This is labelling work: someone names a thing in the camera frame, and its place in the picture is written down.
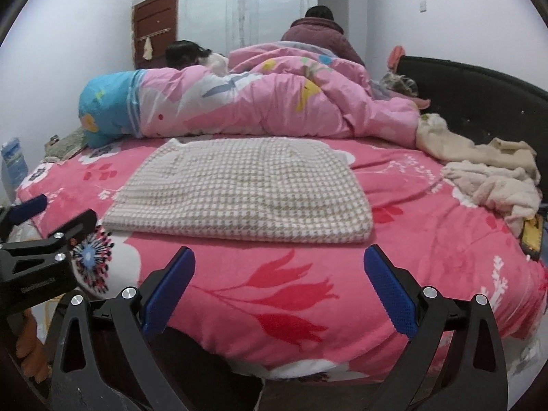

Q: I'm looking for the beige houndstooth knit coat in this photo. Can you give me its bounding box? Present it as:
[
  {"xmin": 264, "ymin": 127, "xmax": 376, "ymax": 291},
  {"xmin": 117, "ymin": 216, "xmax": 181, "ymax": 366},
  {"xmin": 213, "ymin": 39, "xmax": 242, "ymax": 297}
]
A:
[{"xmin": 103, "ymin": 137, "xmax": 373, "ymax": 245}]

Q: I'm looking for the left hand orange glove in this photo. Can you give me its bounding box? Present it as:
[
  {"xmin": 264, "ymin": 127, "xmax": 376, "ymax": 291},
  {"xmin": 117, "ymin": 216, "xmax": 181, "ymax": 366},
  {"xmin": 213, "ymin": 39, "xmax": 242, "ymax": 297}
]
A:
[{"xmin": 16, "ymin": 309, "xmax": 50, "ymax": 383}]

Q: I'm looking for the grey green folded cloth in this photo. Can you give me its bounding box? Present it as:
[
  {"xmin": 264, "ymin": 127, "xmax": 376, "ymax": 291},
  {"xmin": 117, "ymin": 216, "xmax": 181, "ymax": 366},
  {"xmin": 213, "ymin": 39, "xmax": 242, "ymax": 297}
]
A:
[{"xmin": 43, "ymin": 127, "xmax": 87, "ymax": 163}]

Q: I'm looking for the yellow black tool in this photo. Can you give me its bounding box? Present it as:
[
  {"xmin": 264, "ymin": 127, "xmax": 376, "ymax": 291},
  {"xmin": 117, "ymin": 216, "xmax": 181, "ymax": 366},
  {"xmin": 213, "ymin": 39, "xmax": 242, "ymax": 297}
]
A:
[{"xmin": 520, "ymin": 213, "xmax": 544, "ymax": 261}]

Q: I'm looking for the cream fluffy garment pile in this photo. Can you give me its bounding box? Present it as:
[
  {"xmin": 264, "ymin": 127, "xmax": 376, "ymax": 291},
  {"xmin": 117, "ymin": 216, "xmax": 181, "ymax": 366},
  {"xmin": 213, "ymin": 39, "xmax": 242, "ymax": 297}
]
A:
[{"xmin": 416, "ymin": 113, "xmax": 541, "ymax": 237}]

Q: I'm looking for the pink floral fleece blanket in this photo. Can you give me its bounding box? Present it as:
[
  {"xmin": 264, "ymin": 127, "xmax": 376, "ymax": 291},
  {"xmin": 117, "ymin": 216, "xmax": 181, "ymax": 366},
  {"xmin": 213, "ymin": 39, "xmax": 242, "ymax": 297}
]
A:
[{"xmin": 14, "ymin": 134, "xmax": 548, "ymax": 384}]

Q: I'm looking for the black bed headboard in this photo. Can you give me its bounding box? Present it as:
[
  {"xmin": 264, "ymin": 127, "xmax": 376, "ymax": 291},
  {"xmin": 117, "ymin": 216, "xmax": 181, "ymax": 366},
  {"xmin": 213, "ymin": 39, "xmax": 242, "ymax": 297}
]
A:
[{"xmin": 396, "ymin": 55, "xmax": 548, "ymax": 172}]

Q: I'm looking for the dark haired person lying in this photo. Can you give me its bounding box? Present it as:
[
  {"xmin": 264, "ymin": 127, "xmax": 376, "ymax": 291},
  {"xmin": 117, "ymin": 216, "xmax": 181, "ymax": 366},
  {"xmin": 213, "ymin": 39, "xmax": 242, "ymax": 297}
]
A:
[{"xmin": 165, "ymin": 40, "xmax": 228, "ymax": 76}]

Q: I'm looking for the brown wooden door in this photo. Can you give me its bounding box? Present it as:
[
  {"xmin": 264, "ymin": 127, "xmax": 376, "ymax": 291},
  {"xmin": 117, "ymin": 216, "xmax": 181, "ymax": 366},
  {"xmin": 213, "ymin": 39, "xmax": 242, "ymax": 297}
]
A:
[{"xmin": 132, "ymin": 0, "xmax": 177, "ymax": 69}]

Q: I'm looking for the pink and blue quilt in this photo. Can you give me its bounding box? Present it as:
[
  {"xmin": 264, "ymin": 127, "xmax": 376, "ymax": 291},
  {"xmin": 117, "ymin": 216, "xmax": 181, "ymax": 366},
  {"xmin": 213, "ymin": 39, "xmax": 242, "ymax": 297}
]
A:
[{"xmin": 78, "ymin": 43, "xmax": 420, "ymax": 149}]

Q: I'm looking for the person in maroon jacket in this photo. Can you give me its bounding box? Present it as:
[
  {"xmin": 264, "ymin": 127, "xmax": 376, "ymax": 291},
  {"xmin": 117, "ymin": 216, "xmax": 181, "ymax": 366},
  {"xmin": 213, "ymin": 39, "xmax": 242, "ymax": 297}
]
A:
[{"xmin": 282, "ymin": 5, "xmax": 364, "ymax": 66}]

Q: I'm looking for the blue book by wall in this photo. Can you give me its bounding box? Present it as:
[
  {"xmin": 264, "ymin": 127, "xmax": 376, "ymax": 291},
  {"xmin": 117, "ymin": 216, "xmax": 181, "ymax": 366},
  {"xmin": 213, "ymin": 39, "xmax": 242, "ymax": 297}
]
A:
[{"xmin": 1, "ymin": 137, "xmax": 29, "ymax": 190}]

